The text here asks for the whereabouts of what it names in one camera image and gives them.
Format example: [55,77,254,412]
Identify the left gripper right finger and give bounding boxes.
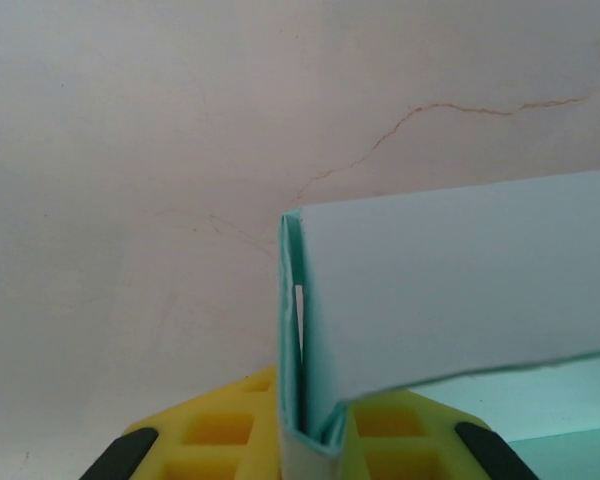
[339,387,537,480]

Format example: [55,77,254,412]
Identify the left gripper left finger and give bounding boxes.
[82,364,282,480]

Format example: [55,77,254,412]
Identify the light blue paper box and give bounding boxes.
[277,168,600,480]

